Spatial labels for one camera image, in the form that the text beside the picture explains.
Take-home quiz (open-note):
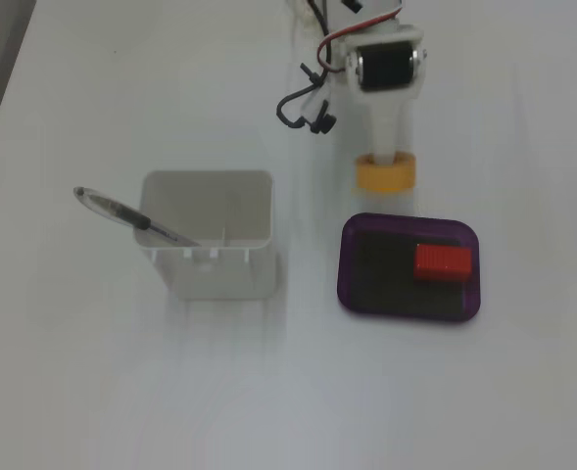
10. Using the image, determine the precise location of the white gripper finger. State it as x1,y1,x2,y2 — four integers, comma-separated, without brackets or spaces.
364,95,411,165

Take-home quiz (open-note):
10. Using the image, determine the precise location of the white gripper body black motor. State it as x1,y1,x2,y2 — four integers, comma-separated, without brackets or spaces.
343,23,427,103

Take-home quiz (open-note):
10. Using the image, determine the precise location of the yellow tape roll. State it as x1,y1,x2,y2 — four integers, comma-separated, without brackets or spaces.
355,152,418,194

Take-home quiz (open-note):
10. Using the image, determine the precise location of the white plastic box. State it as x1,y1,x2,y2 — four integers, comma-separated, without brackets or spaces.
132,169,276,301

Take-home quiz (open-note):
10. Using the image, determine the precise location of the red ribbed block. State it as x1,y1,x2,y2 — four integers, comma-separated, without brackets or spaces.
412,243,474,283

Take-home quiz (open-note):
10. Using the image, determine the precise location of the purple tray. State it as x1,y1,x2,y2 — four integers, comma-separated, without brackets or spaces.
336,211,483,325

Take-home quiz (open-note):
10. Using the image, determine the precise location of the clear black ballpoint pen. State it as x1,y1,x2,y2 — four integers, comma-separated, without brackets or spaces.
72,185,204,249

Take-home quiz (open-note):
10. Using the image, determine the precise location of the red wire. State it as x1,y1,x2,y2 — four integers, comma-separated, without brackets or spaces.
316,13,400,74

